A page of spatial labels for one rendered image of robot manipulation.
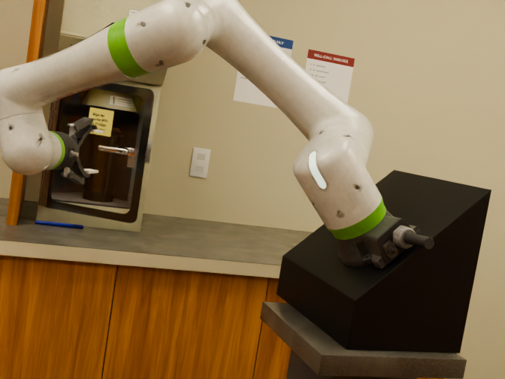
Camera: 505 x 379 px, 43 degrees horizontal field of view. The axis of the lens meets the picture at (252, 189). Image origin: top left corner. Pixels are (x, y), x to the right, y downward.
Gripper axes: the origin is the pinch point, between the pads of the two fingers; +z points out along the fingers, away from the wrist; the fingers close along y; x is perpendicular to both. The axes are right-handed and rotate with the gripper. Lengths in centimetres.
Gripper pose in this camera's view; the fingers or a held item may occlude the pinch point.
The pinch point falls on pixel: (93, 150)
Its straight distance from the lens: 180.6
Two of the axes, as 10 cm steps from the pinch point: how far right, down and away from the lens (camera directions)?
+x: -9.7, -1.7, 1.6
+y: 1.6, -9.8, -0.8
